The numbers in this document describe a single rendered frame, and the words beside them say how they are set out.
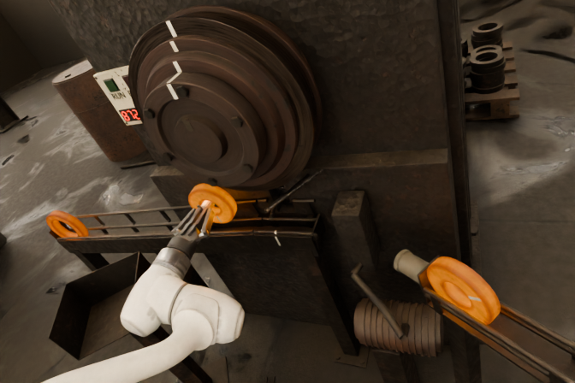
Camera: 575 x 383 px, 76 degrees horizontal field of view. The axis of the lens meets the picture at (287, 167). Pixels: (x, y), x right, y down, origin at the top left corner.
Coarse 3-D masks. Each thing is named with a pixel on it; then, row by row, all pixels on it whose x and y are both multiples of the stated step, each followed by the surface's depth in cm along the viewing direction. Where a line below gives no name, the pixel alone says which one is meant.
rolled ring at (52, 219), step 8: (48, 216) 160; (56, 216) 157; (64, 216) 158; (72, 216) 159; (48, 224) 164; (56, 224) 166; (72, 224) 158; (80, 224) 160; (56, 232) 167; (64, 232) 168; (72, 232) 170; (80, 232) 160
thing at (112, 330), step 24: (120, 264) 123; (144, 264) 122; (72, 288) 123; (96, 288) 126; (120, 288) 129; (72, 312) 119; (96, 312) 126; (120, 312) 121; (72, 336) 114; (96, 336) 117; (120, 336) 113; (168, 336) 134; (192, 360) 145
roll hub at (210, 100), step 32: (160, 96) 76; (192, 96) 74; (224, 96) 72; (160, 128) 84; (192, 128) 78; (224, 128) 78; (256, 128) 76; (192, 160) 88; (224, 160) 84; (256, 160) 80
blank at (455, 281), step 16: (432, 272) 81; (448, 272) 75; (464, 272) 73; (448, 288) 82; (464, 288) 74; (480, 288) 72; (464, 304) 79; (480, 304) 73; (496, 304) 72; (480, 320) 76
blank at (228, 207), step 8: (200, 184) 113; (192, 192) 112; (200, 192) 111; (208, 192) 110; (216, 192) 110; (224, 192) 111; (192, 200) 115; (200, 200) 114; (208, 200) 112; (216, 200) 111; (224, 200) 110; (232, 200) 112; (216, 208) 119; (224, 208) 112; (232, 208) 112; (216, 216) 117; (224, 216) 116; (232, 216) 114
